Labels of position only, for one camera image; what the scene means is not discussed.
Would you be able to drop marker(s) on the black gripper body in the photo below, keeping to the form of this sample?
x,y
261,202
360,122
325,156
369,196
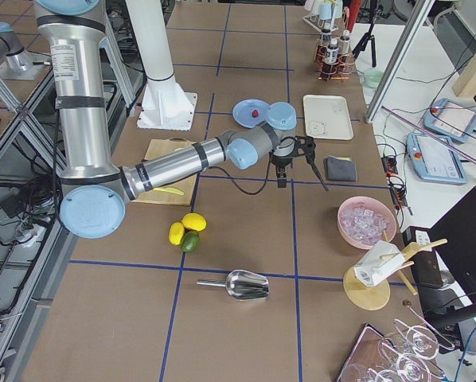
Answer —
x,y
281,161

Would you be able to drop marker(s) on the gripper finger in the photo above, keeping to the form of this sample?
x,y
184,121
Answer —
x,y
317,171
281,176

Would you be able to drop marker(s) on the blue plate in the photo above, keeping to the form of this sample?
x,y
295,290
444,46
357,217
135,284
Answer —
x,y
242,112

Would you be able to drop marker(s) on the grey folded cloth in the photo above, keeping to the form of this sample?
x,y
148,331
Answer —
x,y
338,169

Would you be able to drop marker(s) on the cream bear tray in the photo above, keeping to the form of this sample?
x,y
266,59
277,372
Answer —
x,y
327,117

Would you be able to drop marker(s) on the wooden cutting board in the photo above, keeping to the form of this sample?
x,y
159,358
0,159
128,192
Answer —
x,y
160,148

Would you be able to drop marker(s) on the yellow lemon round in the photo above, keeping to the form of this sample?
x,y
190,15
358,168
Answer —
x,y
194,222

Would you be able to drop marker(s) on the green bowl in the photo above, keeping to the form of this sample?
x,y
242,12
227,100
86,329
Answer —
x,y
373,77

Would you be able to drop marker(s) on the bottle white cap bottom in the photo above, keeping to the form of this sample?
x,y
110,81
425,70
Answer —
x,y
332,52

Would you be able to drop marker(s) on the bottle white cap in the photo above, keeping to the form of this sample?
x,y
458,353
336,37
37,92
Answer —
x,y
332,52
343,44
323,42

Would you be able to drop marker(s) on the yellow plastic knife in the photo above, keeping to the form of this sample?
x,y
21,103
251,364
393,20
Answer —
x,y
171,190

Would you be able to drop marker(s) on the bottle white cap left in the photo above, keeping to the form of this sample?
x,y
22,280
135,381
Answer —
x,y
323,42

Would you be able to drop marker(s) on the steel ice scoop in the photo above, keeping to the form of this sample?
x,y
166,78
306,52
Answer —
x,y
241,285

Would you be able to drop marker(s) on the bottle white cap right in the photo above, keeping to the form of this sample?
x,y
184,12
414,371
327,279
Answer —
x,y
343,44

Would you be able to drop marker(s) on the yellow lemon upper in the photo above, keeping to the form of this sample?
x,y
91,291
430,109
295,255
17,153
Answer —
x,y
176,233

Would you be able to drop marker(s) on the white carton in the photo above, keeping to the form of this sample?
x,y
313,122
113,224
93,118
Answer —
x,y
379,262

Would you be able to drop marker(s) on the teach pendant near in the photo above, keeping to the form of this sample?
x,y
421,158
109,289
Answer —
x,y
434,162

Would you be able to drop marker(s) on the teach pendant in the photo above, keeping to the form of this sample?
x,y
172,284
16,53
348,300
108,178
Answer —
x,y
434,162
451,119

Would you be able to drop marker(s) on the pastel cup rack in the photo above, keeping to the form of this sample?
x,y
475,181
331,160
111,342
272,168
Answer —
x,y
323,13

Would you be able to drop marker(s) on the teach pendant far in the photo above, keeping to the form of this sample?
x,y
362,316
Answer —
x,y
451,119

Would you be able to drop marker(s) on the wooden cup stand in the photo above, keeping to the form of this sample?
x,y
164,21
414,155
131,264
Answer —
x,y
375,298

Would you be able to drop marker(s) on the black tripod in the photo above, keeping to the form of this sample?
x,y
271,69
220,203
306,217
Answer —
x,y
368,38

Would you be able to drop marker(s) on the black monitor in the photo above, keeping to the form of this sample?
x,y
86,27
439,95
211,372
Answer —
x,y
458,227

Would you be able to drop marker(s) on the clear wine glasses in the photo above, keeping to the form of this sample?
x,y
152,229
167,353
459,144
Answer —
x,y
406,354

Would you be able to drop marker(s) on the copper wire bottle rack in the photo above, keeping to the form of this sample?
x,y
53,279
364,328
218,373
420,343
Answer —
x,y
341,70

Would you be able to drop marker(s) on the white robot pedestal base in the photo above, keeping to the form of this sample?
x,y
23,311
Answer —
x,y
165,105

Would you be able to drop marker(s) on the aluminium frame post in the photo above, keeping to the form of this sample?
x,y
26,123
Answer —
x,y
406,40

